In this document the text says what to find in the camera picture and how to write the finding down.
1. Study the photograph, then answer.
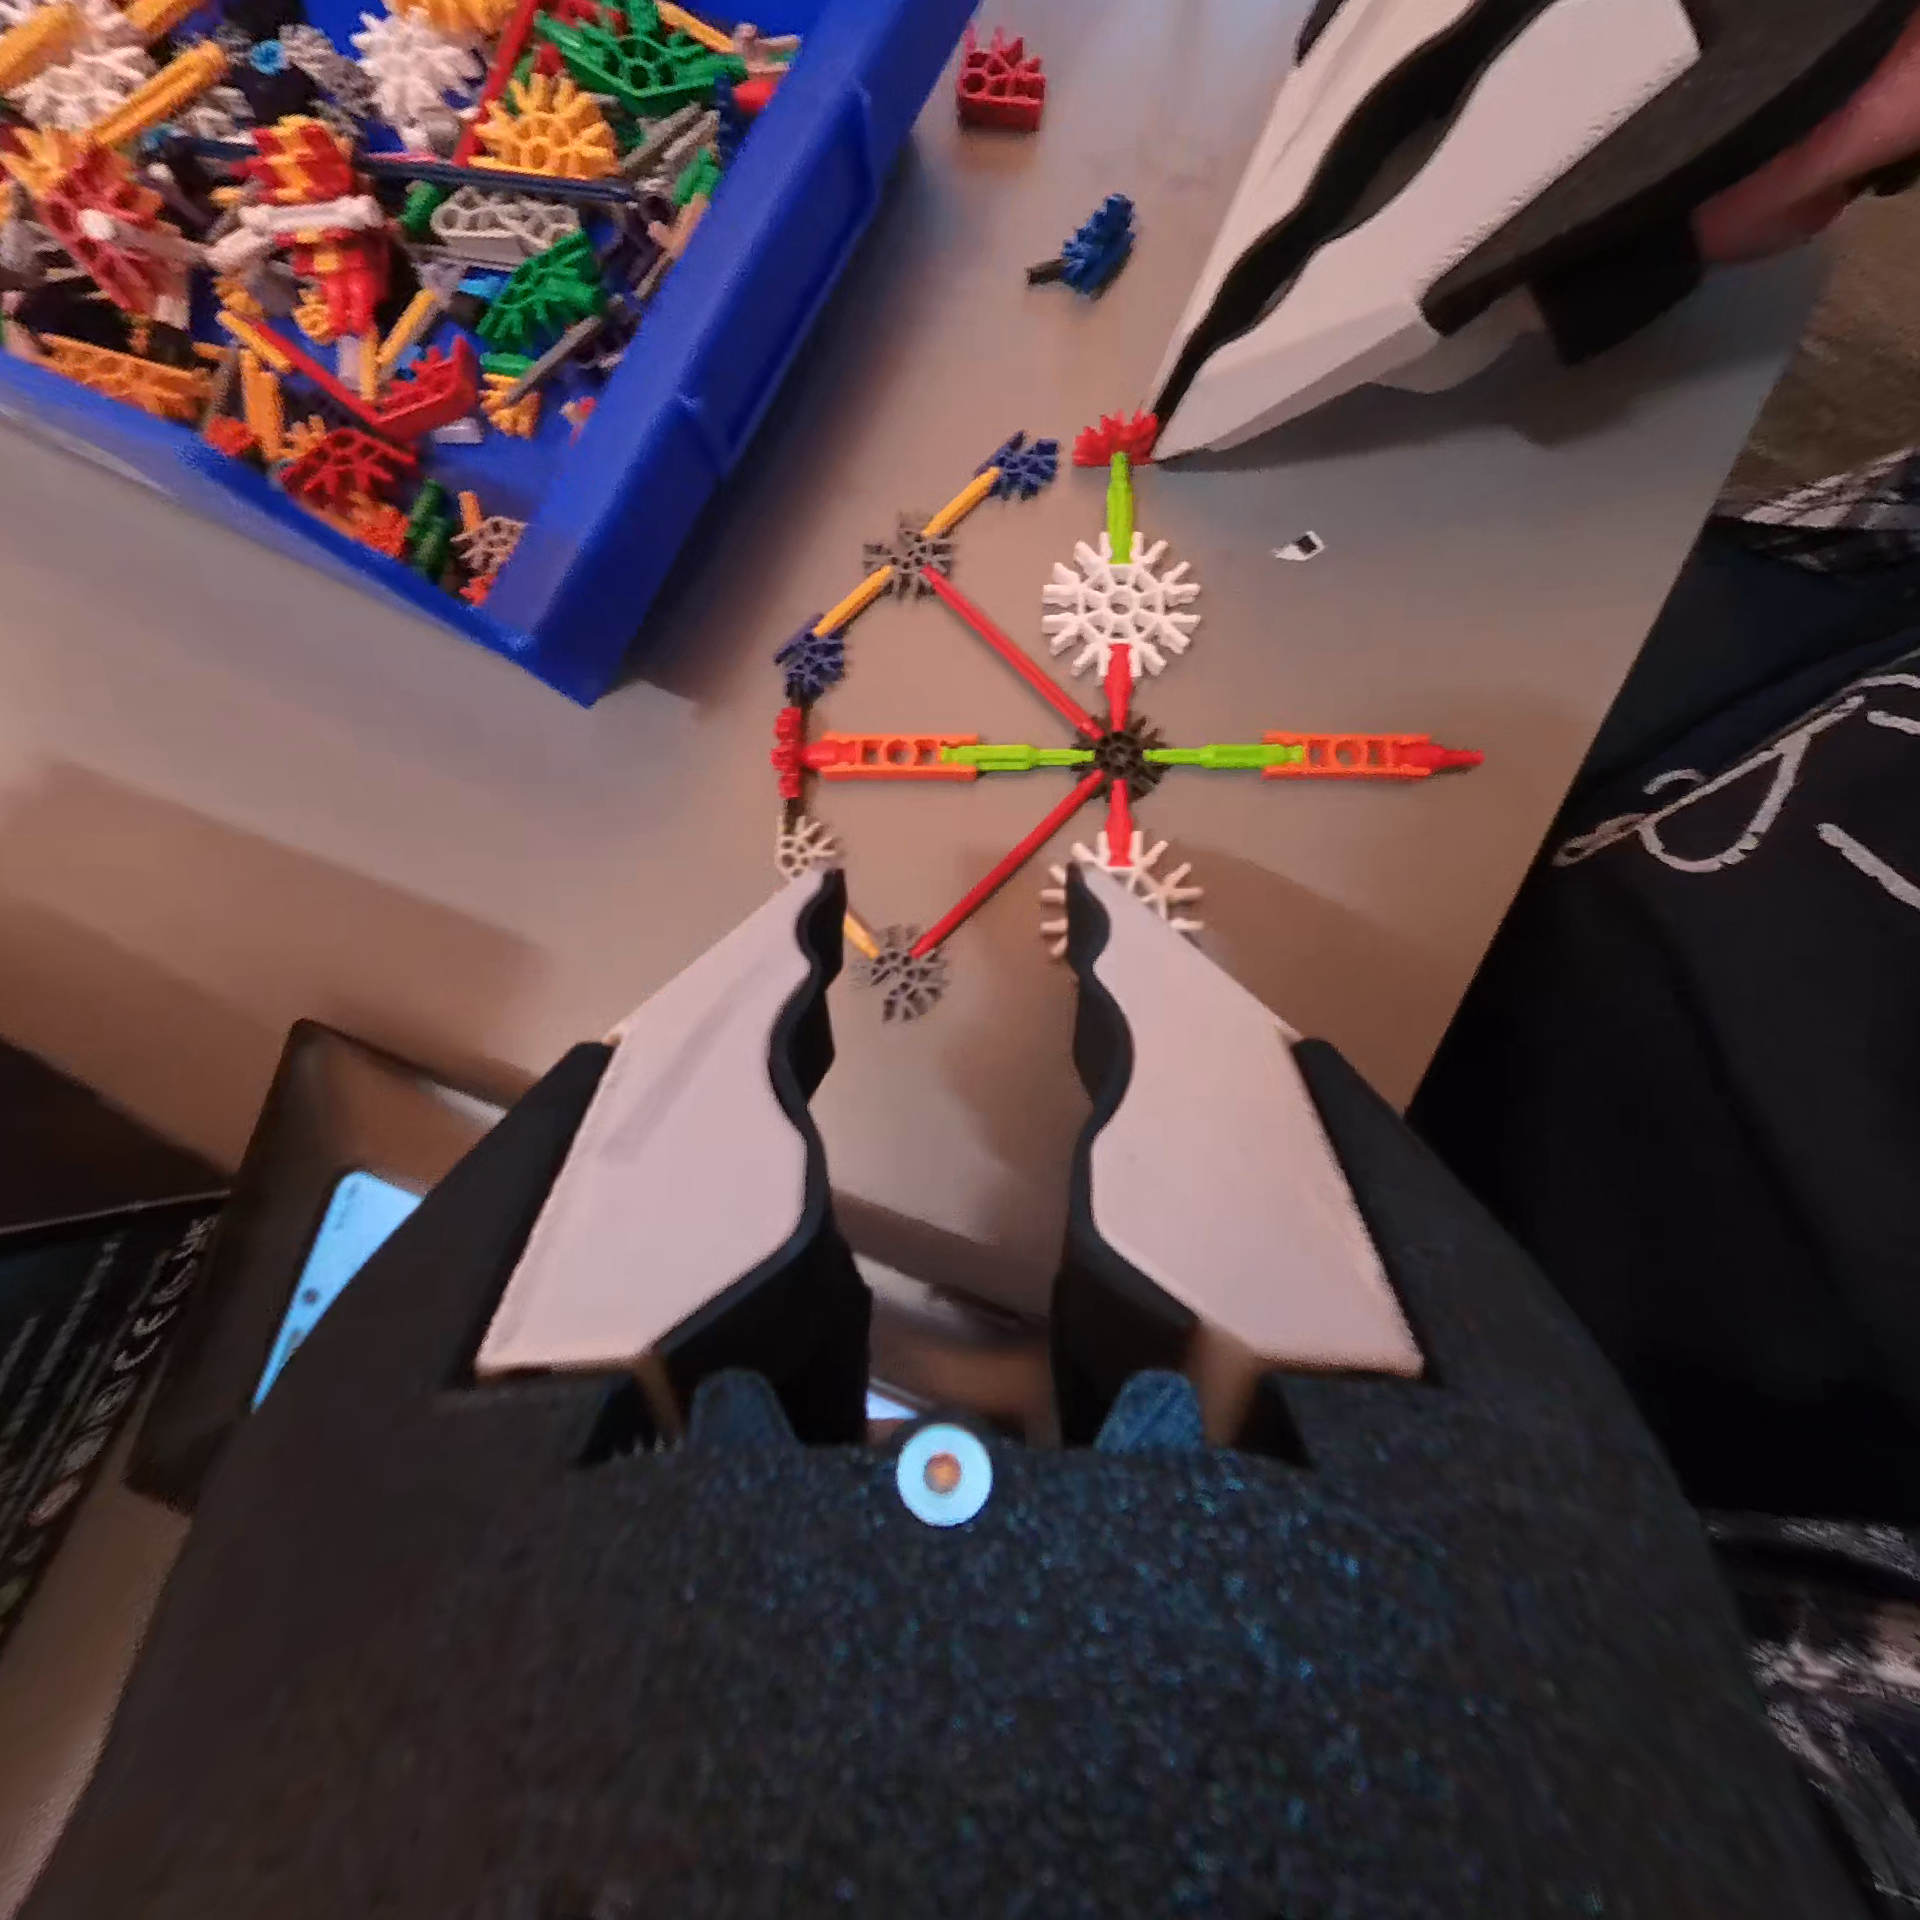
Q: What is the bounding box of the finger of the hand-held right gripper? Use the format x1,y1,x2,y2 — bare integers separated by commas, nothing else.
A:
1170,0,1704,460
1154,0,1502,437

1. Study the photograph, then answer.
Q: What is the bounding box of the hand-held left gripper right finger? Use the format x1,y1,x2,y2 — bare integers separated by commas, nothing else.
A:
1048,865,1424,1443

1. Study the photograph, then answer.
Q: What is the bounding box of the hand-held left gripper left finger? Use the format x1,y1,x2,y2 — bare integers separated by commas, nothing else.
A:
477,867,847,1426

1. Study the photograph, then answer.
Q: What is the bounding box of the colourful toy rod wheel assembly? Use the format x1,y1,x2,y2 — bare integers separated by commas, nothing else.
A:
768,431,1488,1025

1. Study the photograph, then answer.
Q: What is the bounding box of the long red toy rod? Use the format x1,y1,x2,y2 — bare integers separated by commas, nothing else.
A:
930,570,1103,737

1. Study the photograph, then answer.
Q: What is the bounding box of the blue plastic bin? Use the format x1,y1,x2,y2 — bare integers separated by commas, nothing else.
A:
0,0,984,706

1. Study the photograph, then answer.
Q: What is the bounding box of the pile of toy construction pieces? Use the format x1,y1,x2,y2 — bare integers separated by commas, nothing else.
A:
0,0,798,602

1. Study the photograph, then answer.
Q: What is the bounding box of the person's right hand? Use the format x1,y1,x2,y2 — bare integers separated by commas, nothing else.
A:
1703,45,1920,266

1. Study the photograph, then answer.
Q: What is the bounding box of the blue connector with black rod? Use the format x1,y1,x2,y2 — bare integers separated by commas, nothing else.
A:
1025,191,1136,298

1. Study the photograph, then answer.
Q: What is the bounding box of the red toy connector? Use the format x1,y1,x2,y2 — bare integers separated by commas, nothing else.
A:
957,30,1046,133

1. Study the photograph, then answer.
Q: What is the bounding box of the plaid flannel shirt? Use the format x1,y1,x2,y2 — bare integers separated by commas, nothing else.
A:
1703,451,1920,1920

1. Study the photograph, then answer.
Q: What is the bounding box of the black printed shirt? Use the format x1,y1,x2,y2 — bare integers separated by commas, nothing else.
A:
1409,517,1920,1518

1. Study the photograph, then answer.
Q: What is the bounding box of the black cardboard box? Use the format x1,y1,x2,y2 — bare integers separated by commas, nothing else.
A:
0,1191,225,1636

